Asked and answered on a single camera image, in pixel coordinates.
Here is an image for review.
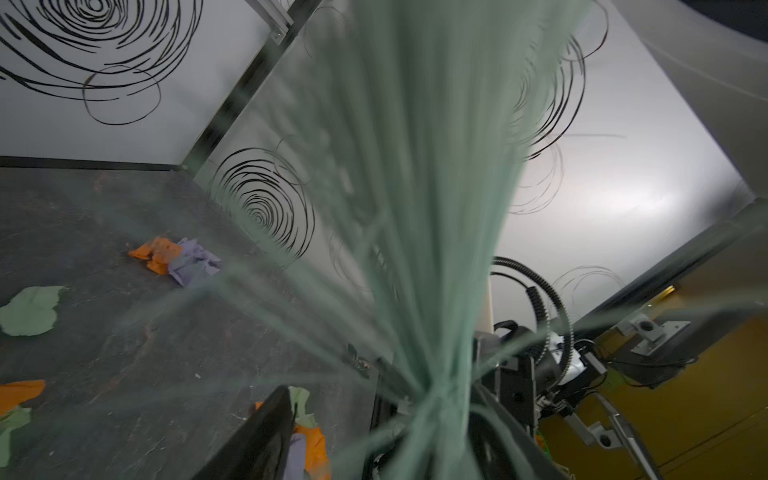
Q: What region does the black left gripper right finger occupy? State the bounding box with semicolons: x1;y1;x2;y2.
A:
470;383;568;480

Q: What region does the orange far paper scrap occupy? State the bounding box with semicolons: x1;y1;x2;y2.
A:
128;237;182;276

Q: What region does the purple far right scrap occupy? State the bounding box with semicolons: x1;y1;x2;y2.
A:
168;237;221;288

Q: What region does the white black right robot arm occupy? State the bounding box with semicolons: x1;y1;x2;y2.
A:
484;256;662;479

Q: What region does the orange front right scrap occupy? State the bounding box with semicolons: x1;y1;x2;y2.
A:
282;401;332;480

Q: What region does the green flat paper scrap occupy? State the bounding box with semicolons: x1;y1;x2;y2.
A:
1;286;66;337

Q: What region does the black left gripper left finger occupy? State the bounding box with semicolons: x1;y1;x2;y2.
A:
192;385;294;480

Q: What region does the green hand broom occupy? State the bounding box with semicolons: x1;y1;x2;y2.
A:
251;0;595;480

